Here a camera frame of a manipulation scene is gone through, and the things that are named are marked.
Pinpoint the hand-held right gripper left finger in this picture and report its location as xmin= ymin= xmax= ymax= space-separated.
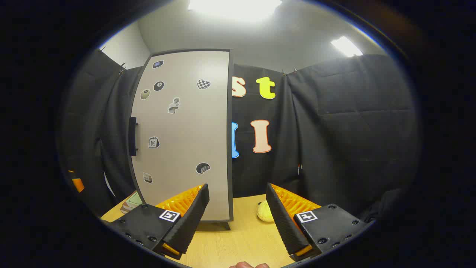
xmin=101 ymin=184 xmax=210 ymax=261

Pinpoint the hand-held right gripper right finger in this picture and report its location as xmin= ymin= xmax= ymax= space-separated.
xmin=265 ymin=182 xmax=375 ymax=262

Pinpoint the black cabinet door handle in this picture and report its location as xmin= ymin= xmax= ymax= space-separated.
xmin=128 ymin=117 xmax=139 ymax=157

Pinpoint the grey cabinet door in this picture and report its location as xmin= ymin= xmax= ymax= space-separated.
xmin=128 ymin=48 xmax=232 ymax=223

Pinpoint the dark grey cabinet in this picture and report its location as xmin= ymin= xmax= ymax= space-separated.
xmin=225 ymin=48 xmax=235 ymax=230

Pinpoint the yellow plush toy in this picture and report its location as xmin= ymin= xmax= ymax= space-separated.
xmin=257 ymin=200 xmax=276 ymax=223

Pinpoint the black backdrop cloth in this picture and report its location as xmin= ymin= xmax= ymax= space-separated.
xmin=61 ymin=48 xmax=421 ymax=221

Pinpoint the small ceiling light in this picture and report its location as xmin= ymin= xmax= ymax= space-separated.
xmin=331 ymin=36 xmax=363 ymax=58

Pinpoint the large ceiling light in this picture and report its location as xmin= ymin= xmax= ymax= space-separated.
xmin=187 ymin=0 xmax=283 ymax=21

